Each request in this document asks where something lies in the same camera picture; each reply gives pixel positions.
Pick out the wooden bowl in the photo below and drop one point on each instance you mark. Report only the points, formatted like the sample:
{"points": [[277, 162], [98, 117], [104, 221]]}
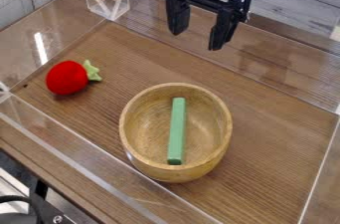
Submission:
{"points": [[145, 132]]}

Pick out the clear acrylic corner bracket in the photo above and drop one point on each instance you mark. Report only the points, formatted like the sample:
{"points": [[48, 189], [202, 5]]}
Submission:
{"points": [[110, 9]]}

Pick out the clear acrylic tray wall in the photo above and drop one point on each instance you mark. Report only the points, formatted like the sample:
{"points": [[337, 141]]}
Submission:
{"points": [[64, 137]]}

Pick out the black metal table bracket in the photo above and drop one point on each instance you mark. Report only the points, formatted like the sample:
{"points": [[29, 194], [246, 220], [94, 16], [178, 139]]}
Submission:
{"points": [[49, 213]]}

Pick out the red plush strawberry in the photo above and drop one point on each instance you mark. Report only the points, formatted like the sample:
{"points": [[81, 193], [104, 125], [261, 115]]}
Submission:
{"points": [[68, 77]]}

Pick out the green rectangular block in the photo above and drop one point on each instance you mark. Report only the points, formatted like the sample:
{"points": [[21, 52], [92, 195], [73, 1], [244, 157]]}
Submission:
{"points": [[176, 131]]}

